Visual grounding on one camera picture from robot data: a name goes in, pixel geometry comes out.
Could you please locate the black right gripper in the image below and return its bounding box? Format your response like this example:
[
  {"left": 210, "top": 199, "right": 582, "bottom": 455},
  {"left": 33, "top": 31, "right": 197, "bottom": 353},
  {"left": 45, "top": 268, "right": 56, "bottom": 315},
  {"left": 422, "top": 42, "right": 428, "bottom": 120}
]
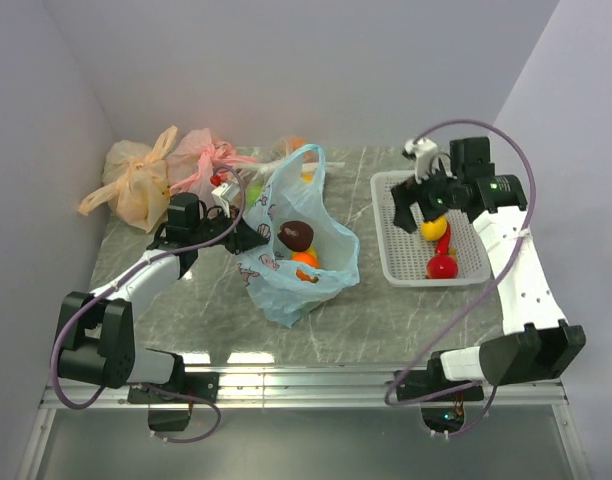
[{"left": 390, "top": 159, "right": 463, "bottom": 234}]

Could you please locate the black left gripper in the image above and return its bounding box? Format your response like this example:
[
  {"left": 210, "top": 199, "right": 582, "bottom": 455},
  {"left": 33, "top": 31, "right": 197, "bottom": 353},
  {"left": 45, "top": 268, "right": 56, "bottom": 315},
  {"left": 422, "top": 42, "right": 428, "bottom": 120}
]
[{"left": 191, "top": 205, "right": 268, "bottom": 254}]

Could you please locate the yellow fake lemon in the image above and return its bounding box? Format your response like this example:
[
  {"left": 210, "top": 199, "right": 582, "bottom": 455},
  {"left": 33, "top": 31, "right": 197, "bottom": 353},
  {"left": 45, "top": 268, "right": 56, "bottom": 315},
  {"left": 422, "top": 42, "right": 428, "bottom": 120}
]
[{"left": 420, "top": 216, "right": 448, "bottom": 242}]

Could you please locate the light blue plastic bag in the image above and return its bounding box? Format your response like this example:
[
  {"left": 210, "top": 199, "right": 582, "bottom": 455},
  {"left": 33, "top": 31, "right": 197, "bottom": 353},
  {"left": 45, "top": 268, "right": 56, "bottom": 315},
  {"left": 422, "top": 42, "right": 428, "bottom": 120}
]
[{"left": 236, "top": 144, "right": 360, "bottom": 327}]

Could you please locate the dark red fake apple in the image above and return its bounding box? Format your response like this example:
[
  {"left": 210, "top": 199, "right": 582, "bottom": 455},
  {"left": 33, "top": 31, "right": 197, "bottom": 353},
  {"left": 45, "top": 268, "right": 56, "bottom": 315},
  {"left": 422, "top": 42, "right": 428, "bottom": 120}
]
[{"left": 277, "top": 220, "right": 314, "bottom": 252}]

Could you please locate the orange fake orange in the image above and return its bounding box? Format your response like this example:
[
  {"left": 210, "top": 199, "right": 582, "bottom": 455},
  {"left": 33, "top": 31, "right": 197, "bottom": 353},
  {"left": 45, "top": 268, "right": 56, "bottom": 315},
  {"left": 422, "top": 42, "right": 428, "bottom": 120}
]
[{"left": 291, "top": 251, "right": 320, "bottom": 268}]

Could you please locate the red fake pomegranate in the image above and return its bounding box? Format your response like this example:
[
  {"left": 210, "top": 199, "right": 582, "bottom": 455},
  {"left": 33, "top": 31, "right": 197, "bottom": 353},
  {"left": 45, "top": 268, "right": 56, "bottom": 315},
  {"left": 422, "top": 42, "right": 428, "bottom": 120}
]
[{"left": 426, "top": 254, "right": 459, "bottom": 280}]

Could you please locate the yellow green fake mango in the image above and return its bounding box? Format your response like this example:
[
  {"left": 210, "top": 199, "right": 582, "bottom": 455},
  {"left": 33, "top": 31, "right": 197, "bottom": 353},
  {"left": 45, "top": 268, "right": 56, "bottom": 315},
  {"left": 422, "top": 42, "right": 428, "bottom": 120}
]
[{"left": 296, "top": 269, "right": 319, "bottom": 283}]

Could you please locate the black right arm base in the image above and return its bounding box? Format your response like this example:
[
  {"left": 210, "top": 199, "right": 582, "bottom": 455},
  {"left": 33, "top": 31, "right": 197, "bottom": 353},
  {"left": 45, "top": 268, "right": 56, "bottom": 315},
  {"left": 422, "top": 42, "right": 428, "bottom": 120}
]
[{"left": 391, "top": 369, "right": 497, "bottom": 440}]

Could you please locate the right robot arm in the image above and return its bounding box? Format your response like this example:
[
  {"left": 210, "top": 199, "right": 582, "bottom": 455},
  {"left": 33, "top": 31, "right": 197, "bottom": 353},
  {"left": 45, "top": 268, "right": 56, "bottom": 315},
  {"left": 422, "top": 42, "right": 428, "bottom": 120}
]
[{"left": 391, "top": 137, "right": 586, "bottom": 400}]

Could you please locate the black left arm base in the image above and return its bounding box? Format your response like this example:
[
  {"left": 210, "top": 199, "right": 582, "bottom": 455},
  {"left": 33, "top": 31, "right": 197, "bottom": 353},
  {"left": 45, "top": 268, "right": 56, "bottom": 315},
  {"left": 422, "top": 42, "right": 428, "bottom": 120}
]
[{"left": 127, "top": 372, "right": 222, "bottom": 444}]

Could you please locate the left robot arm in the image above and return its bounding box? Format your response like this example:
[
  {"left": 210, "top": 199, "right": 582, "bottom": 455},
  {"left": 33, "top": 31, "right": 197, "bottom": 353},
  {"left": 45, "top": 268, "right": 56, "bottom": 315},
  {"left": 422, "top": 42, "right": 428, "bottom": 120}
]
[{"left": 50, "top": 193, "right": 269, "bottom": 409}]

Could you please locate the green fake fruit in bag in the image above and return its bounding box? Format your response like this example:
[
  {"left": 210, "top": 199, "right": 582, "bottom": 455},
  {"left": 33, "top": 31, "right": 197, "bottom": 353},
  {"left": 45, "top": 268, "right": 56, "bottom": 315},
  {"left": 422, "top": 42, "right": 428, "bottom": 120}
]
[{"left": 247, "top": 185, "right": 263, "bottom": 202}]

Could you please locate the red fake chili pepper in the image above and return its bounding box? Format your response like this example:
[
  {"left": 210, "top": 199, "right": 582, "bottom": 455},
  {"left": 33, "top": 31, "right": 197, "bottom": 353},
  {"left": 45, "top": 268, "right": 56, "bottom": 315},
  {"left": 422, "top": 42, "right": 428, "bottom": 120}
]
[{"left": 435, "top": 223, "right": 451, "bottom": 255}]

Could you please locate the clear plastic bag with fruits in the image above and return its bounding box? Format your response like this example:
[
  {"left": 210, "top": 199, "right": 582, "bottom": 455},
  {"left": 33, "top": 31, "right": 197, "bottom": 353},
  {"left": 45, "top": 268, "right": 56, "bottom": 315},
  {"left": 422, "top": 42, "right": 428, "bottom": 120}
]
[{"left": 236, "top": 135, "right": 319, "bottom": 203}]

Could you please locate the yellow smiley fruit in bag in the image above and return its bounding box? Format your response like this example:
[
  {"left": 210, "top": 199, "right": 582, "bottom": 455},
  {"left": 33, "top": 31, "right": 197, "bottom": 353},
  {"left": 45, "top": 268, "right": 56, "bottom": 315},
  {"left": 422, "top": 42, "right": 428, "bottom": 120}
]
[{"left": 300, "top": 171, "right": 315, "bottom": 184}]

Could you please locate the pink plastic bag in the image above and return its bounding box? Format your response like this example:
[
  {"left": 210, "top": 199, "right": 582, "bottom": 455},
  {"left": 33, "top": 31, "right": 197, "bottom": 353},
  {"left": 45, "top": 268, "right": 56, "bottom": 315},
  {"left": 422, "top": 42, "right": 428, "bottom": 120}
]
[{"left": 166, "top": 128, "right": 257, "bottom": 206}]

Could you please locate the beige plastic bag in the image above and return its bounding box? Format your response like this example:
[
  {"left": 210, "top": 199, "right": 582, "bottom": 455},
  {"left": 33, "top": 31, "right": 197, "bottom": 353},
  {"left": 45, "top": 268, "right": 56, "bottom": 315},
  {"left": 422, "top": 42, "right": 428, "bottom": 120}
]
[{"left": 78, "top": 126, "right": 178, "bottom": 233}]

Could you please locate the white plastic basket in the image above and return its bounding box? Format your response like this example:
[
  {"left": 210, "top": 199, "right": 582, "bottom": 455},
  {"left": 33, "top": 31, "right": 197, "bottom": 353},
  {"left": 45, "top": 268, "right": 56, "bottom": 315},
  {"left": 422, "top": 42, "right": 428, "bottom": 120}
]
[{"left": 370, "top": 171, "right": 490, "bottom": 288}]

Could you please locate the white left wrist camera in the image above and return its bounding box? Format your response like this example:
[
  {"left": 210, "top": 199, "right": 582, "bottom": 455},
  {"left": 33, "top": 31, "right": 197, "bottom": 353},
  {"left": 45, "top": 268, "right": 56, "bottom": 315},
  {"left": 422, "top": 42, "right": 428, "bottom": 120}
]
[{"left": 211, "top": 181, "right": 241, "bottom": 217}]

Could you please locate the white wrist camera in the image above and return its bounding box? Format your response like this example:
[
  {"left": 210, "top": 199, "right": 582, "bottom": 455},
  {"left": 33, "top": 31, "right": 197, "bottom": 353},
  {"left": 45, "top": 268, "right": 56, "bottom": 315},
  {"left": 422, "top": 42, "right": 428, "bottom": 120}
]
[
  {"left": 211, "top": 181, "right": 241, "bottom": 217},
  {"left": 402, "top": 137, "right": 439, "bottom": 183}
]

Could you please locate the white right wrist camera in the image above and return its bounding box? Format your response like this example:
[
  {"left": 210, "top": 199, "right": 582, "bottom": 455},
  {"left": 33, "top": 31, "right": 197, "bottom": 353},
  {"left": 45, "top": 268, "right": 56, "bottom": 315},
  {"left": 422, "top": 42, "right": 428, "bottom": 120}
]
[{"left": 402, "top": 137, "right": 439, "bottom": 183}]

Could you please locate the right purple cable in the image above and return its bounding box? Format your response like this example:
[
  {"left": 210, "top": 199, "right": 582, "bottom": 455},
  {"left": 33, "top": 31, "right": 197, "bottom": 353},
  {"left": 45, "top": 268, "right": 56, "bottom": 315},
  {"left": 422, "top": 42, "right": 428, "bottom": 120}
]
[{"left": 384, "top": 118, "right": 538, "bottom": 439}]

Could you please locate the aluminium mounting rail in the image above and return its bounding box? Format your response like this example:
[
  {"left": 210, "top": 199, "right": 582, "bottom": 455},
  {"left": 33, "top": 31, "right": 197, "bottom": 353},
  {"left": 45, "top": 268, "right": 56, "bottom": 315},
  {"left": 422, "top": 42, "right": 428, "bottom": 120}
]
[{"left": 60, "top": 364, "right": 568, "bottom": 409}]

